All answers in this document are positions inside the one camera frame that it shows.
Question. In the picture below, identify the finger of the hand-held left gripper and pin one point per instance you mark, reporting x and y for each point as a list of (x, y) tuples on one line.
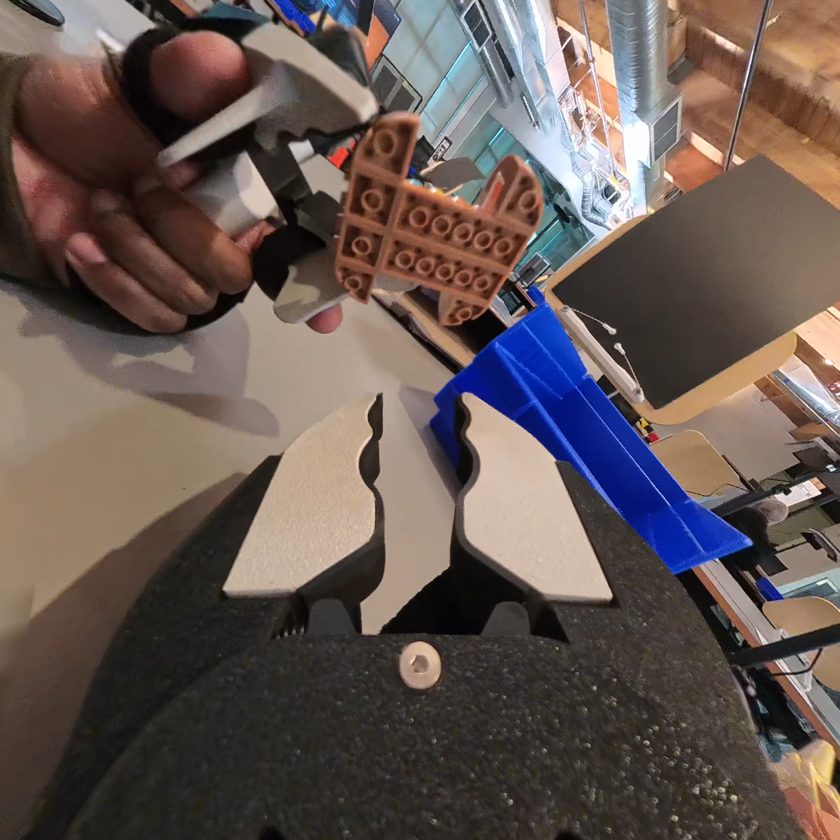
[(308, 85), (308, 295)]

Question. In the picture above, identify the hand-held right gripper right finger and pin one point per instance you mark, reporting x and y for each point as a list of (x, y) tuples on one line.
[(525, 525)]

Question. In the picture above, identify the white metal frame rail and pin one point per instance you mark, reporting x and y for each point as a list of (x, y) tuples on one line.
[(604, 354)]

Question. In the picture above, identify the blue plastic bin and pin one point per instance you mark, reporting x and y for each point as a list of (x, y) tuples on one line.
[(577, 446)]

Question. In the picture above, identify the person's left forearm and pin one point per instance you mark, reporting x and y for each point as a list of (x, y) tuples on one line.
[(10, 164)]

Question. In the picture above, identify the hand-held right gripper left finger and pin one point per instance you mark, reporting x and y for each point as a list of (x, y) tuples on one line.
[(308, 518)]

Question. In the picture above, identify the black wood-edged divider panel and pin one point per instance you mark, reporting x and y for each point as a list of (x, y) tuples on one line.
[(709, 282)]

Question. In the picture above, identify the brown brick-built toy animal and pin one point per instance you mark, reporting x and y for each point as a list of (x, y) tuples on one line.
[(433, 229)]

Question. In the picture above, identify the silver ventilation duct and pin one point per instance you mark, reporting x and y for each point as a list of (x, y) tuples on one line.
[(643, 65)]

